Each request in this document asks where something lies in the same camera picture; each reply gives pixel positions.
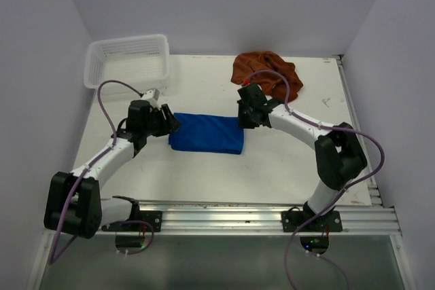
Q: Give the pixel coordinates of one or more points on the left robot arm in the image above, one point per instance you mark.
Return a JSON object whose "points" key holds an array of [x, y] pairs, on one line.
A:
{"points": [[75, 205]]}

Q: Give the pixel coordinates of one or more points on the white plastic basket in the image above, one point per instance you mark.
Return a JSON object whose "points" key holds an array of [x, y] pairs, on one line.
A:
{"points": [[142, 62]]}

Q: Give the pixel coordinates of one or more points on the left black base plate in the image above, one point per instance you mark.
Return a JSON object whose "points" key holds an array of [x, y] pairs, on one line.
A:
{"points": [[154, 218]]}

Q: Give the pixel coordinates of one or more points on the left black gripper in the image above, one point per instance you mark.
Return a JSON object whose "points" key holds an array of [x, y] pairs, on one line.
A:
{"points": [[169, 123]]}

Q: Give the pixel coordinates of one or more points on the brown towel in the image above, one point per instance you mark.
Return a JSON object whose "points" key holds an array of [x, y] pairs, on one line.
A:
{"points": [[267, 69]]}

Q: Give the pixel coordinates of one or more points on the aluminium mounting rail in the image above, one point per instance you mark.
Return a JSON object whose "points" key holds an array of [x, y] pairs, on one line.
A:
{"points": [[228, 219]]}

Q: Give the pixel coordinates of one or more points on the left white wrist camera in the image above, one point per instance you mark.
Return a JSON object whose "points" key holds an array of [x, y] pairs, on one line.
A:
{"points": [[151, 96]]}

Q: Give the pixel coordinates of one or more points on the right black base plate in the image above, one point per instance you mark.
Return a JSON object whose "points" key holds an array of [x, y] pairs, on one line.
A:
{"points": [[293, 218]]}

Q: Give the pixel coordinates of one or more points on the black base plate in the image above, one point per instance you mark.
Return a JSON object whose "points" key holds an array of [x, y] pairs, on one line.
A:
{"points": [[293, 218], [154, 218]]}

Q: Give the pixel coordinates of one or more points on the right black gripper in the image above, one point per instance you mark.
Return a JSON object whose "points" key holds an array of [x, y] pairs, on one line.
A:
{"points": [[242, 122]]}

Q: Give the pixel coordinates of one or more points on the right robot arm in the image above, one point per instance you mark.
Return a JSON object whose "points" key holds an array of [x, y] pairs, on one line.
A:
{"points": [[339, 156]]}

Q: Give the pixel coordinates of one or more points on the blue towel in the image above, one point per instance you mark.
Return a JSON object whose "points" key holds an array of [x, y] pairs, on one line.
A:
{"points": [[207, 133]]}

